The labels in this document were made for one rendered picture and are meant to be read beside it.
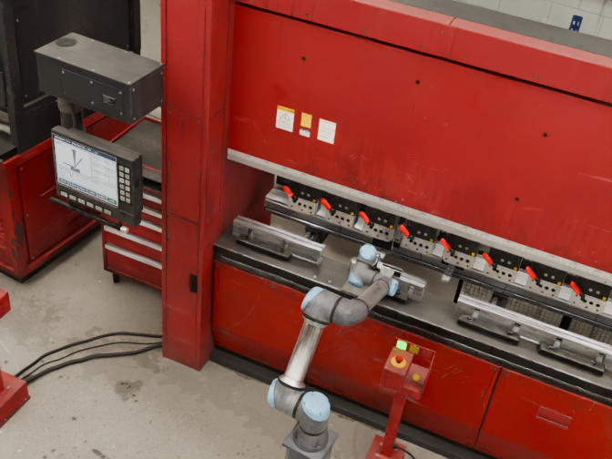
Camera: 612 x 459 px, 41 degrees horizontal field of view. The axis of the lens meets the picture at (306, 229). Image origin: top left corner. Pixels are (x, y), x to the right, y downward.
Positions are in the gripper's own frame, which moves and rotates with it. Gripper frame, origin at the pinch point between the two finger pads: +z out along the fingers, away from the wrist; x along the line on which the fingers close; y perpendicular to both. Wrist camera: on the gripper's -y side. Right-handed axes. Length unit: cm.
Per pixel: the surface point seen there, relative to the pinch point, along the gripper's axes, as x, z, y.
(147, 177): 119, -16, 12
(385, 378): -22, -2, -47
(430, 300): -31.1, 15.4, -2.5
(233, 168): 82, -3, 31
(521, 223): -61, -38, 32
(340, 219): 20.3, -10.9, 18.6
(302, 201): 40.4, -12.1, 22.1
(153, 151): 144, 37, 40
